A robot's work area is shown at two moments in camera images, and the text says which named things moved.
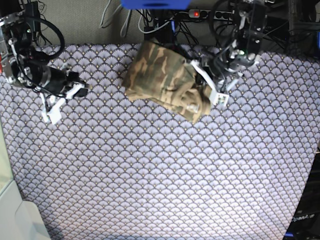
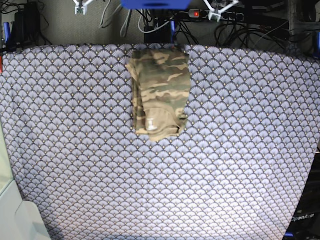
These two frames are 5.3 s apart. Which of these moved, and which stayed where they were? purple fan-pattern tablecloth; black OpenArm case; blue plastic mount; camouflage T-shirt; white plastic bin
Moved: camouflage T-shirt
Stayed: purple fan-pattern tablecloth; white plastic bin; black OpenArm case; blue plastic mount
